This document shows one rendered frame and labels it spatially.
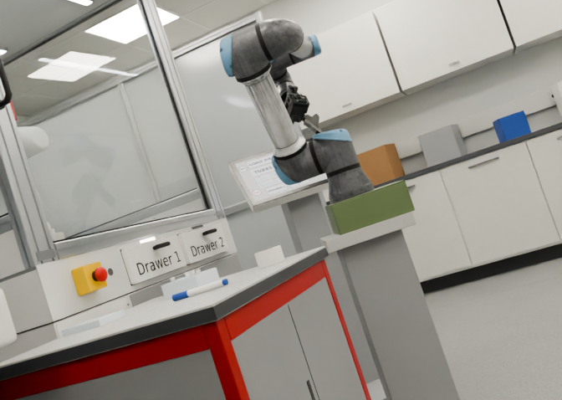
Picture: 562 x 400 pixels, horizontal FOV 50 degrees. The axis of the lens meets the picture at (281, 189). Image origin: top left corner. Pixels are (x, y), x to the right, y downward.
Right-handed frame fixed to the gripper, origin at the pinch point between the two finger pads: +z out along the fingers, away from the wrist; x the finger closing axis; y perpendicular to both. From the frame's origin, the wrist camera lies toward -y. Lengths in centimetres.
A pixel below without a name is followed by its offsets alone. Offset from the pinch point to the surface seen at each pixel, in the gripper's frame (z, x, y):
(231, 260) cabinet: 3, -11, -60
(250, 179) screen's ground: -44, 5, -57
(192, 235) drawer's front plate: 9, -31, -41
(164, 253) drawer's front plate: 23, -43, -35
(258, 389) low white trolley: 103, -41, 14
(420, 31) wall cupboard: -241, 186, -54
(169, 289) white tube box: 59, -49, -11
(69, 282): 49, -72, -20
